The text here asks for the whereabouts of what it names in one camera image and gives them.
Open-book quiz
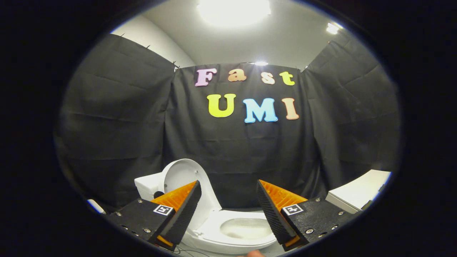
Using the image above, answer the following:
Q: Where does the white toilet seat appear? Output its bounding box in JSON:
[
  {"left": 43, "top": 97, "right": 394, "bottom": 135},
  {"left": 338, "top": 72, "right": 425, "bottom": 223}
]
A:
[{"left": 194, "top": 210, "right": 277, "bottom": 249}]

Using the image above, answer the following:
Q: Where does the black backdrop cloth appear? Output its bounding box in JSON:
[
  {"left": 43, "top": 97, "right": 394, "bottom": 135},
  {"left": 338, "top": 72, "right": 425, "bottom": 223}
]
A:
[{"left": 54, "top": 30, "right": 402, "bottom": 212}]

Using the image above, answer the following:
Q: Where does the white drawer cabinet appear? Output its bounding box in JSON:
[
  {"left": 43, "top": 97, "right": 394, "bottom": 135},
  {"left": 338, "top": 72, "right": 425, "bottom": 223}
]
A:
[{"left": 325, "top": 170, "right": 392, "bottom": 214}]

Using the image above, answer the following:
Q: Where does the white ceramic toilet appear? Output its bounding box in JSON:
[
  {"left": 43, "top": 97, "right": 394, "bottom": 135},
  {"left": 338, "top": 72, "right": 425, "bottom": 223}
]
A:
[{"left": 135, "top": 172, "right": 278, "bottom": 255}]

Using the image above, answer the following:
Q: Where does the white toilet lid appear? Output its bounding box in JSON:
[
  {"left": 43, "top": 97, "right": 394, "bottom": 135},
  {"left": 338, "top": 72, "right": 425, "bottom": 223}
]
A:
[{"left": 162, "top": 158, "right": 222, "bottom": 232}]

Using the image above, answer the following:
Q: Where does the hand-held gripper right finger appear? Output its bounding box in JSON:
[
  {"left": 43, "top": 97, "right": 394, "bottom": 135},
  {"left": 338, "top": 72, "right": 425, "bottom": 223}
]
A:
[{"left": 256, "top": 180, "right": 357, "bottom": 251}]

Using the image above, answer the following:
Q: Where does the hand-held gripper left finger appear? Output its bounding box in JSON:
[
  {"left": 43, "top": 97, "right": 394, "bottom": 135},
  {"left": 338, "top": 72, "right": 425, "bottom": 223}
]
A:
[{"left": 107, "top": 180, "right": 202, "bottom": 251}]

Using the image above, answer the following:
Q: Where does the large round ceiling light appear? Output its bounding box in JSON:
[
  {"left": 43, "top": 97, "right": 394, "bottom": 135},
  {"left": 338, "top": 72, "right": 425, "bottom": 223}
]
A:
[{"left": 196, "top": 0, "right": 272, "bottom": 28}]

